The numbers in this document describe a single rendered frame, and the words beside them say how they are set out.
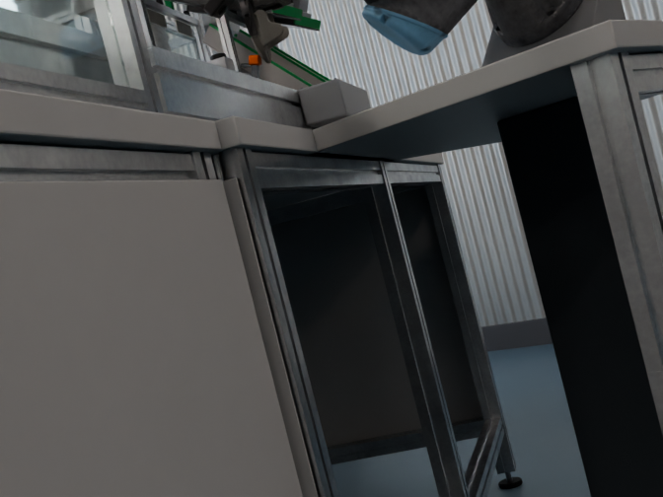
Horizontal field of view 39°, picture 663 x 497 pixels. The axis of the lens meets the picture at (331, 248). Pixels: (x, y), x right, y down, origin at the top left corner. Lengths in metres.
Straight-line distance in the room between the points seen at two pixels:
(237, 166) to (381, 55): 3.83
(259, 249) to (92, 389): 0.36
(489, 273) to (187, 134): 3.72
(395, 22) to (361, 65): 3.50
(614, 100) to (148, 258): 0.51
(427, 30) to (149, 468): 0.86
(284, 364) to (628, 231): 0.38
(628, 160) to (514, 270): 3.47
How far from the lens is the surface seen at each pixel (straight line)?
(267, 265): 0.96
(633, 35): 1.03
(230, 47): 1.97
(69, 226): 0.66
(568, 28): 1.46
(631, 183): 1.01
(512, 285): 4.48
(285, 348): 0.96
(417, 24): 1.36
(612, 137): 1.02
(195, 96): 1.10
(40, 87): 0.73
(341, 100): 1.50
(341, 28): 4.93
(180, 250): 0.80
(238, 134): 0.95
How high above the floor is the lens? 0.72
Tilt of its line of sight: 1 degrees down
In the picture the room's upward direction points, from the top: 14 degrees counter-clockwise
